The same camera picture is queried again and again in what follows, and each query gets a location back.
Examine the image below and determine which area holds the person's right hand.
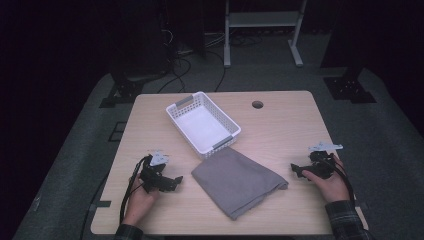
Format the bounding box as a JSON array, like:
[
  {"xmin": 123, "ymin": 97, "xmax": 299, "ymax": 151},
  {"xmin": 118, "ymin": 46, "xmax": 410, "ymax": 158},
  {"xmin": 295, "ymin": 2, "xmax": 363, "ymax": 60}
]
[{"xmin": 301, "ymin": 155, "xmax": 351, "ymax": 204}]

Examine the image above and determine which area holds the person's left hand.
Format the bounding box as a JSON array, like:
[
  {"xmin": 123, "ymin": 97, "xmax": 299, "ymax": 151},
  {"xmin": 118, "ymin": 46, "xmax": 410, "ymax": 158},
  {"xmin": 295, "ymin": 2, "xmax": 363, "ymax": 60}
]
[{"xmin": 122, "ymin": 173, "xmax": 162, "ymax": 227}]

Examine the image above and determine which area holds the grey cloth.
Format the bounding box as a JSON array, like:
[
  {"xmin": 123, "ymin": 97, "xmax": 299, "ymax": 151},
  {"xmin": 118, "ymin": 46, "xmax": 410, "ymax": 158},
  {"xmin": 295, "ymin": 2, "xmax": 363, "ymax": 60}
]
[{"xmin": 190, "ymin": 146, "xmax": 290, "ymax": 222}]

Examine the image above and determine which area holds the white plastic basket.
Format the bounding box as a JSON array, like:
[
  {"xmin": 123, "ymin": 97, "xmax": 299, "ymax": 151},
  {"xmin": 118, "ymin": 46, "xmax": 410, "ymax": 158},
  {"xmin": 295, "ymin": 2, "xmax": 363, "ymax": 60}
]
[{"xmin": 165, "ymin": 91, "xmax": 242, "ymax": 160}]

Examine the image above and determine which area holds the right hand-held gripper cable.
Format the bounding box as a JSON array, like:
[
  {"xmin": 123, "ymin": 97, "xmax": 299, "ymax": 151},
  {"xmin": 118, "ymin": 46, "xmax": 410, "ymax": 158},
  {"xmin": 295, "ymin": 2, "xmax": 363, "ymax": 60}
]
[{"xmin": 328, "ymin": 152, "xmax": 356, "ymax": 205}]

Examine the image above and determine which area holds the white metal stand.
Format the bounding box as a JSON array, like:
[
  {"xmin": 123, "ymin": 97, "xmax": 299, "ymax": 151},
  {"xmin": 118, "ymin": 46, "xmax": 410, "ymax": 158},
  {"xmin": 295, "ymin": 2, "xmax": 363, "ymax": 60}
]
[{"xmin": 223, "ymin": 0, "xmax": 308, "ymax": 69}]

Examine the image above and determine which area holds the black floor cable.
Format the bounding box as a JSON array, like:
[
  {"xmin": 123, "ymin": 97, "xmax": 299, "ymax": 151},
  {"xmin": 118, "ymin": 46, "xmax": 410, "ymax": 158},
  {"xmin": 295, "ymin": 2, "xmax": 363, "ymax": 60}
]
[
  {"xmin": 206, "ymin": 49, "xmax": 228, "ymax": 93},
  {"xmin": 156, "ymin": 57, "xmax": 193, "ymax": 95}
]

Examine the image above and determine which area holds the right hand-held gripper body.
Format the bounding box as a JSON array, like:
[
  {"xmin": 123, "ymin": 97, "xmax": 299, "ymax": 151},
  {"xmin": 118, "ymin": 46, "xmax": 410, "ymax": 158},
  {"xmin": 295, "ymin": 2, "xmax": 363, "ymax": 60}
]
[{"xmin": 307, "ymin": 141, "xmax": 344, "ymax": 181}]

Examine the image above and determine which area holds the black stand base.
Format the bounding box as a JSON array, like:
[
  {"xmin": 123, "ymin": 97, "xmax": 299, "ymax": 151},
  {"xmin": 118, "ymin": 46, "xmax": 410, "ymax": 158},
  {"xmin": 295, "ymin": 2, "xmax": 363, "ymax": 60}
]
[
  {"xmin": 320, "ymin": 64, "xmax": 378, "ymax": 105},
  {"xmin": 99, "ymin": 71, "xmax": 168, "ymax": 109}
]

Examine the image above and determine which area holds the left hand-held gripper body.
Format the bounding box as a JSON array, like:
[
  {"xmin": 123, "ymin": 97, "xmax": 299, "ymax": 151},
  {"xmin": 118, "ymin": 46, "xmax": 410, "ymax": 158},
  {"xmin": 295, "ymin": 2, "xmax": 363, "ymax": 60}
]
[{"xmin": 138, "ymin": 150, "xmax": 172, "ymax": 194}]

